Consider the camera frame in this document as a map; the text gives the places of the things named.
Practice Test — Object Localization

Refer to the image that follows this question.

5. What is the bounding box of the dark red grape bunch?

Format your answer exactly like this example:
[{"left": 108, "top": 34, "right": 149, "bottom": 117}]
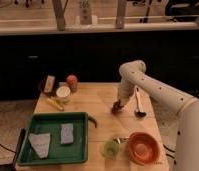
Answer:
[{"left": 111, "top": 101, "right": 122, "bottom": 113}]

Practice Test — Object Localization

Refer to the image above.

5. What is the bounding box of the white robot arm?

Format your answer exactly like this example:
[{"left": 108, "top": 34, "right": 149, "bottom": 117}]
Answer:
[{"left": 117, "top": 60, "right": 199, "bottom": 171}]

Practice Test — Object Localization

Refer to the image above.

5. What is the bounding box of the black and white spoon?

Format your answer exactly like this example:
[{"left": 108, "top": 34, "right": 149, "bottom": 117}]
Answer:
[{"left": 135, "top": 87, "right": 146, "bottom": 118}]

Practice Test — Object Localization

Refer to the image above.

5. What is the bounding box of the green chili pepper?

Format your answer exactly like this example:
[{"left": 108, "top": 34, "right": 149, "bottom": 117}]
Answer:
[{"left": 88, "top": 116, "right": 98, "bottom": 128}]

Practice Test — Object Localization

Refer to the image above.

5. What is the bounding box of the green measuring cup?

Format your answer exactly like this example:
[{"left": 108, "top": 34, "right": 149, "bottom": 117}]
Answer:
[{"left": 101, "top": 137, "right": 128, "bottom": 159}]

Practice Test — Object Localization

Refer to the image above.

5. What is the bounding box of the orange bowl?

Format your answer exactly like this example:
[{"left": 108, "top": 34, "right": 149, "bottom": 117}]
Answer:
[{"left": 127, "top": 132, "right": 160, "bottom": 166}]

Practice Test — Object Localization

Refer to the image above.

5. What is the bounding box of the white cup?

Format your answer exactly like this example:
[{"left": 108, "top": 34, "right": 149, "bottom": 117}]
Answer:
[{"left": 56, "top": 86, "right": 71, "bottom": 102}]

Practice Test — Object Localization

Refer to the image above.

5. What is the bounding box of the blue-grey sponge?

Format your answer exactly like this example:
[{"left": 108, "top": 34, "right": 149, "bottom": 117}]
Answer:
[{"left": 61, "top": 123, "right": 74, "bottom": 144}]

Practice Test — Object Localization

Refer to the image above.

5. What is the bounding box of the green plastic tray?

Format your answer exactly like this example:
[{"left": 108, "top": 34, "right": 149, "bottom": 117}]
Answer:
[{"left": 17, "top": 112, "right": 88, "bottom": 166}]

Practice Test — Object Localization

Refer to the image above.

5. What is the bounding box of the grey sponge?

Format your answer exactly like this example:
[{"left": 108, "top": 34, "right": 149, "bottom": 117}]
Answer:
[{"left": 28, "top": 133, "right": 50, "bottom": 158}]

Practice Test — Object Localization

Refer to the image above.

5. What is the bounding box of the black cable on floor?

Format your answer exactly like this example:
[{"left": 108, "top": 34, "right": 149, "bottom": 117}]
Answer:
[{"left": 163, "top": 143, "right": 177, "bottom": 171}]

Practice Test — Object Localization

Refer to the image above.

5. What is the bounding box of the right wooden post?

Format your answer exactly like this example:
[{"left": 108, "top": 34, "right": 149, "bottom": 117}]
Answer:
[{"left": 115, "top": 0, "right": 126, "bottom": 29}]

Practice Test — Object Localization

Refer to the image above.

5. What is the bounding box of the wooden post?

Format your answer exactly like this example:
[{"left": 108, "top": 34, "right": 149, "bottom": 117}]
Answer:
[
  {"left": 52, "top": 0, "right": 66, "bottom": 31},
  {"left": 115, "top": 0, "right": 126, "bottom": 29}
]

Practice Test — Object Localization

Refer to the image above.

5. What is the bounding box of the left wooden post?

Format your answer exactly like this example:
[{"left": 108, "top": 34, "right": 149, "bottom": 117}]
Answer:
[{"left": 52, "top": 0, "right": 66, "bottom": 31}]

